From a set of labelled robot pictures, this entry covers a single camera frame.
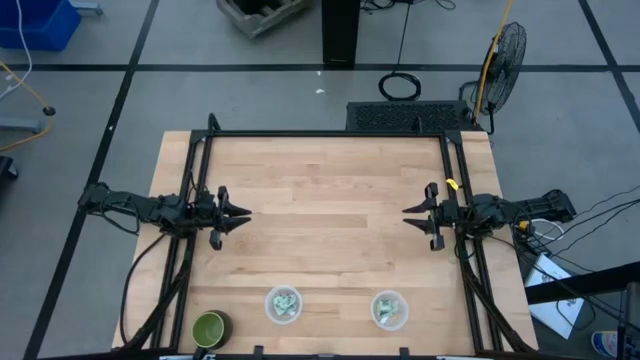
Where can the grey metal stand leg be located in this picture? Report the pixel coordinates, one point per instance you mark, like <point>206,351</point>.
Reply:
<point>20,125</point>

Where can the black frame clamp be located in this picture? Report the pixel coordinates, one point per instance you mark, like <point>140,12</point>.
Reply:
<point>404,353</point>
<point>258,352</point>

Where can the black round floor cap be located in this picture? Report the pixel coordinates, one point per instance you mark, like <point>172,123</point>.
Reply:
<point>49,111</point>

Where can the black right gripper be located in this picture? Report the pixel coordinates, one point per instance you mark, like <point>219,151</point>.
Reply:
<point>450,215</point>

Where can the clear round plastic container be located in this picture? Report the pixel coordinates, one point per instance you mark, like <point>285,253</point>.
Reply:
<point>270,315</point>
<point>377,322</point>

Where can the blue white shoe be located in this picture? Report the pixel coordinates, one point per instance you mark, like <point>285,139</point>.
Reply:
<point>605,344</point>

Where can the green ceramic cup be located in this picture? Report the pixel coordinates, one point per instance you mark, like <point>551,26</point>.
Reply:
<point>210,330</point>

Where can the grey wooden crate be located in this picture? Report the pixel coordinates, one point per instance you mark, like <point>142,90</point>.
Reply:
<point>255,20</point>

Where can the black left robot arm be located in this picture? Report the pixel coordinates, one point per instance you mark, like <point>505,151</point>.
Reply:
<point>145,207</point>

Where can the black perforated computer case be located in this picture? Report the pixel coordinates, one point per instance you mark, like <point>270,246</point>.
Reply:
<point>400,116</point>

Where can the blue plastic bin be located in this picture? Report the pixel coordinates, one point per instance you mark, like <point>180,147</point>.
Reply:
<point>35,25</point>

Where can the black floor fan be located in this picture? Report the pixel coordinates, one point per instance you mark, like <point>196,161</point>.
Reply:
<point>502,65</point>

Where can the black table edge bar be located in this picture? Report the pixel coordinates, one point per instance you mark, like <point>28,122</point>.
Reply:
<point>590,282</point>

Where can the white printed paper sheet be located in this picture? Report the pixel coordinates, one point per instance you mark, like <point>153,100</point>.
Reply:
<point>552,300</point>

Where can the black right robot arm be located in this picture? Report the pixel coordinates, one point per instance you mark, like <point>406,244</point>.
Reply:
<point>540,206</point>

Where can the black aluminium table frame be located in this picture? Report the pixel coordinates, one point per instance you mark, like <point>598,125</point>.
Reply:
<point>325,133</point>

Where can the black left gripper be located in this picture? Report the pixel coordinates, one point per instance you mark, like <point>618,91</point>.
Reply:
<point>210,215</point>

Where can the black object at floor edge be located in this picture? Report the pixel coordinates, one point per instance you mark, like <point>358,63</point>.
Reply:
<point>6,167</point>

